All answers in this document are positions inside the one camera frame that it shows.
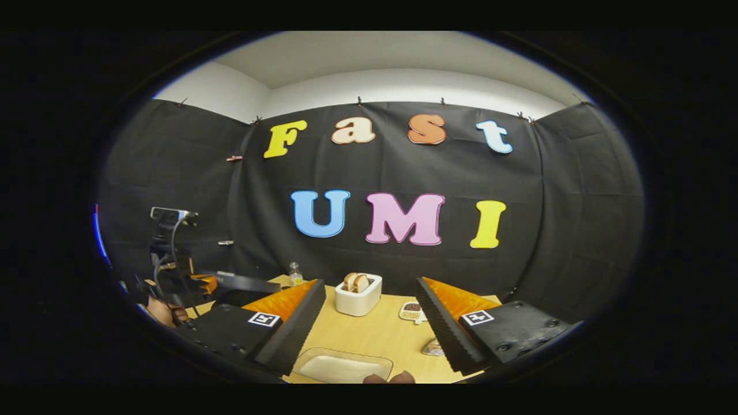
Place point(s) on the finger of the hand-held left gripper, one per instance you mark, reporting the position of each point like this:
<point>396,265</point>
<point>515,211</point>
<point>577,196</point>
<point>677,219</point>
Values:
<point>248,283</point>

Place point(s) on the clear tray of white rice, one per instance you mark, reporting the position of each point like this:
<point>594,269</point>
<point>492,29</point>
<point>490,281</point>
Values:
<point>340,369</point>

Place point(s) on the toast slice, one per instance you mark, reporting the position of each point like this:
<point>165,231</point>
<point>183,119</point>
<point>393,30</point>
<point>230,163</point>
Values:
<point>349,282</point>
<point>362,284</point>

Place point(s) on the white toaster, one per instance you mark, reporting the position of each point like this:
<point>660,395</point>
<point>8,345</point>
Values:
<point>357,302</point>

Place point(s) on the glowing computer monitor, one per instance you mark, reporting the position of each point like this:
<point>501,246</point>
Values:
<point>99,236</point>

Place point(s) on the white divided bean dish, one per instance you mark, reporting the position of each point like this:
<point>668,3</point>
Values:
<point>411,312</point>

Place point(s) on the clear chopstick holder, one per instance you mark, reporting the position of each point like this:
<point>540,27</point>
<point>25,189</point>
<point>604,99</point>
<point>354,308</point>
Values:
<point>432,349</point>

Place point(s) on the black backdrop cloth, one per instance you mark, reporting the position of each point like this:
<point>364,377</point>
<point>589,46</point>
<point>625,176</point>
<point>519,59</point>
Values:
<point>173,173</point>

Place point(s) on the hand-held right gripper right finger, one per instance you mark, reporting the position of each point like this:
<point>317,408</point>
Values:
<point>441,328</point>

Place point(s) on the small glass bottle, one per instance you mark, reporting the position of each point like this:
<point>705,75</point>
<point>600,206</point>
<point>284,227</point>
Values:
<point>296,278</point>

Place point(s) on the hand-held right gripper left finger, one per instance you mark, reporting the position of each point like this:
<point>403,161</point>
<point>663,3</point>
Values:
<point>297,328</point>

